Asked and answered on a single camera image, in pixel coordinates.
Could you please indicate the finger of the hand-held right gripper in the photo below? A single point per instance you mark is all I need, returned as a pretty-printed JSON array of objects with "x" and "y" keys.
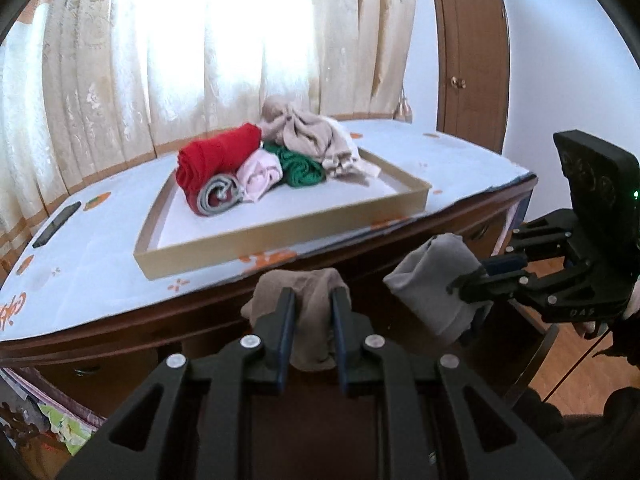
[
  {"x": 475, "y": 287},
  {"x": 505, "y": 264}
]

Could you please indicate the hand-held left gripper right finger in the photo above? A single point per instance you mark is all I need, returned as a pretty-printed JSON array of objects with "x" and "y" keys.
[{"x": 340, "y": 345}]

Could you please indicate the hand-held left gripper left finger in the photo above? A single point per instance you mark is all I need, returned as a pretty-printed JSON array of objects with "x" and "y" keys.
[{"x": 286, "y": 340}]

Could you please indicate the tan underwear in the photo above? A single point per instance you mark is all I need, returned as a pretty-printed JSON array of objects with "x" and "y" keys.
[{"x": 312, "y": 305}]

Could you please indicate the wooden drawer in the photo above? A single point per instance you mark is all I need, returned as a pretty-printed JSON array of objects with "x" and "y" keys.
[{"x": 500, "y": 355}]

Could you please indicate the shallow cardboard tray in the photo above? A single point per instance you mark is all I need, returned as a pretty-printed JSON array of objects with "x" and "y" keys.
[{"x": 280, "y": 240}]

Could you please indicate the green underwear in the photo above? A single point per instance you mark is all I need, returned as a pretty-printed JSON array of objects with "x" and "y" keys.
[{"x": 300, "y": 172}]

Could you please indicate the smooth pink underwear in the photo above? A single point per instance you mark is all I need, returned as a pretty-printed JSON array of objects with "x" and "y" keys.
[{"x": 257, "y": 172}]

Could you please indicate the red underwear grey waistband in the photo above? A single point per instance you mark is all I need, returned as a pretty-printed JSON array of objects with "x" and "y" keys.
[{"x": 215, "y": 155}]

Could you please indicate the cream mesh underwear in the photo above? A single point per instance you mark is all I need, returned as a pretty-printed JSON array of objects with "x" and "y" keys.
[
  {"x": 320, "y": 140},
  {"x": 277, "y": 110}
]

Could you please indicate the person's dark sleeved forearm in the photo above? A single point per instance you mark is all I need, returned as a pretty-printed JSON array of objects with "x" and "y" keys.
[{"x": 625, "y": 345}]

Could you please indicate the person's right hand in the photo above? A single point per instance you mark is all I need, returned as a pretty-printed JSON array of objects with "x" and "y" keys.
[{"x": 587, "y": 327}]

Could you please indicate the person's dark clothed leg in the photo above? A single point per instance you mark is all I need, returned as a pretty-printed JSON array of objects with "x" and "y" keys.
[{"x": 585, "y": 435}]

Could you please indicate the brass door knob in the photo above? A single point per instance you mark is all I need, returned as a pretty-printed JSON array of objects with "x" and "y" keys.
[{"x": 457, "y": 83}]

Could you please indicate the curtain tassel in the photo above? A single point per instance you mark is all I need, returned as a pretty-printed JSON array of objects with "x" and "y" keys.
[{"x": 402, "y": 105}]

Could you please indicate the wooden dresser with tablecloth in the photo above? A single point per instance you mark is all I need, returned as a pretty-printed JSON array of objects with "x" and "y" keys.
[{"x": 100, "y": 240}]

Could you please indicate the wooden door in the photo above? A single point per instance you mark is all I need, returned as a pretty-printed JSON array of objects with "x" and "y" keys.
[{"x": 470, "y": 35}]

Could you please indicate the colourful printed bags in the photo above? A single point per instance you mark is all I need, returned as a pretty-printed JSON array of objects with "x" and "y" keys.
[{"x": 60, "y": 425}]

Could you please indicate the cream patterned curtain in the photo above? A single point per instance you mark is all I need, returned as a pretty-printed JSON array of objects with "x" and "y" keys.
[{"x": 200, "y": 35}]

